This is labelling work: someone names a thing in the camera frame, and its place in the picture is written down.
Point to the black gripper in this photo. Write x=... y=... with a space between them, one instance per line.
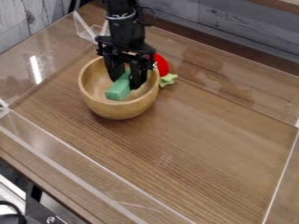
x=124 y=45

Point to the green rectangular block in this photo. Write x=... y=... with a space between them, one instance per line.
x=118 y=89

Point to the brown wooden bowl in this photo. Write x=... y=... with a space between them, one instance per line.
x=94 y=82

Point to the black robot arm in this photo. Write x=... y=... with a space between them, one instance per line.
x=122 y=5

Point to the red plush strawberry toy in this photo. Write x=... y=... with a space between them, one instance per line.
x=167 y=77

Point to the clear acrylic corner bracket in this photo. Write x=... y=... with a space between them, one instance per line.
x=88 y=32

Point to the black table leg mount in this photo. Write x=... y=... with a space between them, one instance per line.
x=36 y=213

